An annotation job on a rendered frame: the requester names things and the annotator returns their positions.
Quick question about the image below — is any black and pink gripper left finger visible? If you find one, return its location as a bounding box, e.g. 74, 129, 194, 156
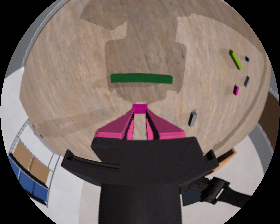
94, 109, 134, 140

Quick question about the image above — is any small magenta block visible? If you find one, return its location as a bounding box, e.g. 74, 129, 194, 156
132, 104, 148, 114

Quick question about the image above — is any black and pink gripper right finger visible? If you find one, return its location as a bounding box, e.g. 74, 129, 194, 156
145, 109, 186, 140

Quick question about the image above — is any grey rod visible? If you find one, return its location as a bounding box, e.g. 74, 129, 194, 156
244, 76, 250, 87
188, 112, 198, 127

